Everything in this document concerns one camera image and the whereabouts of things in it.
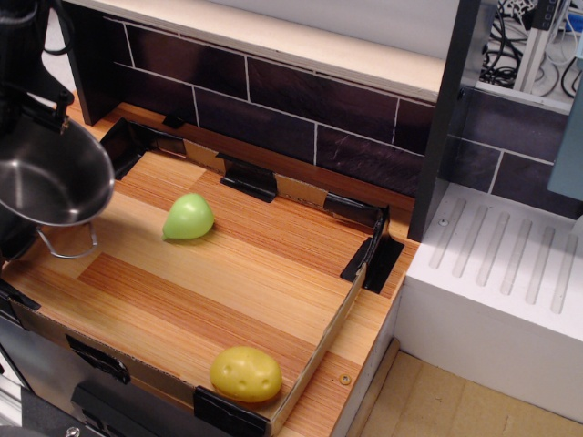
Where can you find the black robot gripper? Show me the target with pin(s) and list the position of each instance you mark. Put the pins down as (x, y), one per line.
(27, 88)

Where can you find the stainless steel pot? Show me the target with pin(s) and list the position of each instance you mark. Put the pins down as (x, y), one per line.
(50, 178)

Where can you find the cardboard fence with black tape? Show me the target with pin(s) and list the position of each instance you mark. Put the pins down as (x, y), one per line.
(119, 341)

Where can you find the green toy pear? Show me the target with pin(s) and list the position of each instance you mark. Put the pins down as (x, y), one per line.
(190, 217)

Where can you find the yellow toy potato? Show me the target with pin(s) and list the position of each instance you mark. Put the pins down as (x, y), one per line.
(243, 373)

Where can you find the white ribbed drainboard counter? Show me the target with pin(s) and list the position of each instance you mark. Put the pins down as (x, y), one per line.
(494, 295)

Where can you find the grey-blue box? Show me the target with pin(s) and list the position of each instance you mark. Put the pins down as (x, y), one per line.
(566, 175)

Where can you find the dark shelf frame with tiles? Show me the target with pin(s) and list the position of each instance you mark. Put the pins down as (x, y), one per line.
(380, 125)

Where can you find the aluminium profile post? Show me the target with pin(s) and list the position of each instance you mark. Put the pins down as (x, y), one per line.
(548, 15)

